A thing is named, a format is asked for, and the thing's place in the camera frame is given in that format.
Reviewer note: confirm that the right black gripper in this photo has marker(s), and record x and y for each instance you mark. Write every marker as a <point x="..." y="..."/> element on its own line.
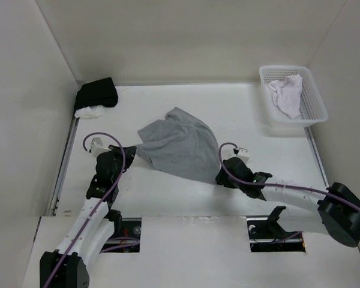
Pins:
<point x="221" y="179"/>

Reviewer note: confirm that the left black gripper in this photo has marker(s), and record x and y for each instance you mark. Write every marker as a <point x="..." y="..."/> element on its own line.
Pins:
<point x="129" y="153"/>

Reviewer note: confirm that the grey tank top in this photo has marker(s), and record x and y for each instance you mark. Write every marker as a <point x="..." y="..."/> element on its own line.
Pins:
<point x="180" y="145"/>

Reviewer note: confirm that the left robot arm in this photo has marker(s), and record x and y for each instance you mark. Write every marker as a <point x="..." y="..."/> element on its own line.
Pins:
<point x="68" y="264"/>

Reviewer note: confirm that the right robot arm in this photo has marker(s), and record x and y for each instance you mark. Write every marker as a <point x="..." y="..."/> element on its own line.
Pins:
<point x="334" y="211"/>

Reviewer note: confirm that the folded white tank top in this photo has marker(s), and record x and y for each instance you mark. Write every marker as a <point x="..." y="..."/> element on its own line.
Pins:
<point x="89" y="112"/>

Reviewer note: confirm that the folded black tank top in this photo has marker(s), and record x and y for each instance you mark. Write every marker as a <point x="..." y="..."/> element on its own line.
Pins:
<point x="97" y="93"/>

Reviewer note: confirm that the white tank top in basket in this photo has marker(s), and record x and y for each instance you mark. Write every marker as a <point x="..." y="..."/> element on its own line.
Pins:
<point x="286" y="95"/>

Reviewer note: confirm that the white plastic basket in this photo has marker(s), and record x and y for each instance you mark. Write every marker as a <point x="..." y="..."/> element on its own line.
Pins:
<point x="311" y="110"/>

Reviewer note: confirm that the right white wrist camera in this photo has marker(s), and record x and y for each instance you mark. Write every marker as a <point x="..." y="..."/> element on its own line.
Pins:
<point x="242" y="153"/>

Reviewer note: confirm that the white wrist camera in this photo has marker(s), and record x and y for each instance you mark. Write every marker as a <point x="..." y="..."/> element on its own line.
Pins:
<point x="97" y="147"/>
<point x="242" y="153"/>

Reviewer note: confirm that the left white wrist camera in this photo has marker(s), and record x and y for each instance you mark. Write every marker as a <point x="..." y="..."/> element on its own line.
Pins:
<point x="97" y="147"/>

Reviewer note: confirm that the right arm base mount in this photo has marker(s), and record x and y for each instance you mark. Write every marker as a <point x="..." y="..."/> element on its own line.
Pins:
<point x="267" y="236"/>

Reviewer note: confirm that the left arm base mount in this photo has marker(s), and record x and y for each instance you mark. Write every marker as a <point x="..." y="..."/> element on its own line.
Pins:
<point x="126" y="232"/>

